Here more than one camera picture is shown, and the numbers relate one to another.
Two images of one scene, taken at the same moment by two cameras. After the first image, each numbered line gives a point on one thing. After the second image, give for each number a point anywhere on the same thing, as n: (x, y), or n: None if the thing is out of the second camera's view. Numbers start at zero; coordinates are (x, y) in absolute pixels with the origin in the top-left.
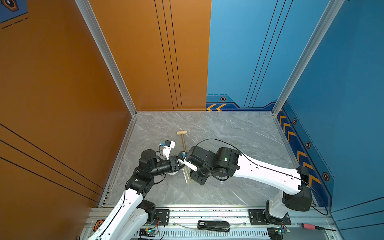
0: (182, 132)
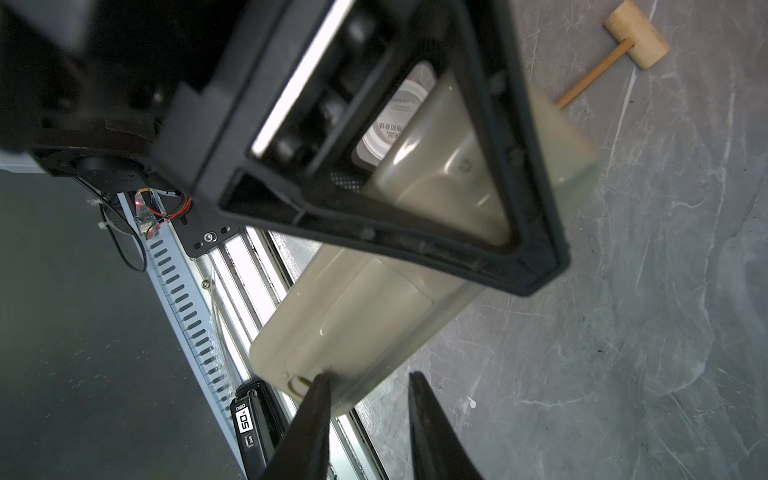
0: (636, 35)
